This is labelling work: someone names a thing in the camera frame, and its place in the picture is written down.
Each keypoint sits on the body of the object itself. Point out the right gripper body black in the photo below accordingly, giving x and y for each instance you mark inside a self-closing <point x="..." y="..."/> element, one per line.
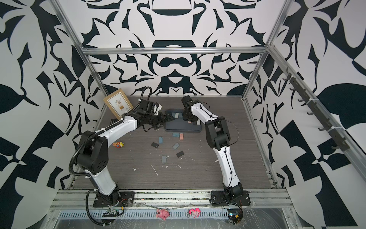
<point x="188" y="117"/>

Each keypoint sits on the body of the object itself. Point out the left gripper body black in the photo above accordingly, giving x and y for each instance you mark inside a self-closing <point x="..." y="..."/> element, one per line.
<point x="155" y="120"/>

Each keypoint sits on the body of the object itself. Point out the dark grey storage tray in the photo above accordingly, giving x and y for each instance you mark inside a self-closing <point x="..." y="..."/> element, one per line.
<point x="181" y="126"/>

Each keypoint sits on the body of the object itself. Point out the grey-blue eraser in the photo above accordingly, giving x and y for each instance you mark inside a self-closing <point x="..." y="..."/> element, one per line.
<point x="176" y="146"/>

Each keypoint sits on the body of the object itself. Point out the black eraser pair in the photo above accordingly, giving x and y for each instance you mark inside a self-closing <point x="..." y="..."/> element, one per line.
<point x="155" y="145"/>

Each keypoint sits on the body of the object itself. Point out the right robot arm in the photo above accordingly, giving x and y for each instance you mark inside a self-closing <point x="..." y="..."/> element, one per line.
<point x="218" y="139"/>

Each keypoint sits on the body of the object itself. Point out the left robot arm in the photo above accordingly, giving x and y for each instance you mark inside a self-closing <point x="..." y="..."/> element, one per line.
<point x="92" y="154"/>

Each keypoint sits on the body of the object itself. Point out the black remote control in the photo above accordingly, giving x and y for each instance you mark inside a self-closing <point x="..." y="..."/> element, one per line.
<point x="114" y="120"/>

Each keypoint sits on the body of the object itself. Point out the red yellow toy fish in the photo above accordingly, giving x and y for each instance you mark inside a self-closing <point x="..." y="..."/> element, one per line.
<point x="118" y="144"/>

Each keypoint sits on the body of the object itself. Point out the pink toy left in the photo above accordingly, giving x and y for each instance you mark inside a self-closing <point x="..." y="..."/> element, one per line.
<point x="162" y="214"/>

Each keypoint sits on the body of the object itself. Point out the pink toy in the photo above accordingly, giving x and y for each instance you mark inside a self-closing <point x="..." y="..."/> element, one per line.
<point x="194" y="213"/>
<point x="162" y="214"/>

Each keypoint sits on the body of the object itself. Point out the pink toy right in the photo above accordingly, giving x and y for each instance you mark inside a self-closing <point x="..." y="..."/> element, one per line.
<point x="194" y="213"/>

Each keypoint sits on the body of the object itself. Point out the small circuit board left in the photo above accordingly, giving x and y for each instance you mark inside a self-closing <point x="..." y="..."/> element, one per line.
<point x="113" y="213"/>

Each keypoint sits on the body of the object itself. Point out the small circuit board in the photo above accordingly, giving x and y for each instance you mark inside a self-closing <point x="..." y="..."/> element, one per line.
<point x="113" y="213"/>
<point x="235" y="217"/>

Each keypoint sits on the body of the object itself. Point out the small circuit board right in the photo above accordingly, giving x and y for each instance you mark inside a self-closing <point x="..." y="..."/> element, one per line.
<point x="235" y="217"/>

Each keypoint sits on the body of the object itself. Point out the wooden picture frame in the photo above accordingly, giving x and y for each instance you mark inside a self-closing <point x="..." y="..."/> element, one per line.
<point x="118" y="103"/>

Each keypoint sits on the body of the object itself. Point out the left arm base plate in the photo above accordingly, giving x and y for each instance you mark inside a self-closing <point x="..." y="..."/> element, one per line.
<point x="120" y="199"/>

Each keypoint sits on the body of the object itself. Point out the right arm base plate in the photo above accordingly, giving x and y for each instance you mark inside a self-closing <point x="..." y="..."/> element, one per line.
<point x="222" y="198"/>

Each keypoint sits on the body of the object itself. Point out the white slotted cable duct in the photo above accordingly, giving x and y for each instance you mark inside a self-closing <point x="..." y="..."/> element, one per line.
<point x="145" y="214"/>

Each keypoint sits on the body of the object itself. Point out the black wall hook rail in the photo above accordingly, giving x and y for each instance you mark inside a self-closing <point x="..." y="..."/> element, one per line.
<point x="317" y="109"/>

